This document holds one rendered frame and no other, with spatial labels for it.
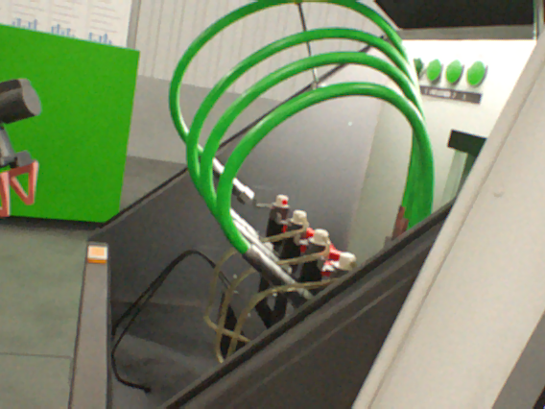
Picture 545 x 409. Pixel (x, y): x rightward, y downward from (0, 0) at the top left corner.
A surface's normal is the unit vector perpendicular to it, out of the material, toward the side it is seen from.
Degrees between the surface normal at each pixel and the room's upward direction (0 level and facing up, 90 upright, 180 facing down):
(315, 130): 90
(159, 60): 90
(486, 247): 76
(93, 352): 0
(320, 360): 90
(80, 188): 90
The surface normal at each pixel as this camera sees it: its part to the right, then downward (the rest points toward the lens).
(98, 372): 0.19, -0.96
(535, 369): -0.87, -0.34
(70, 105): 0.35, 0.28
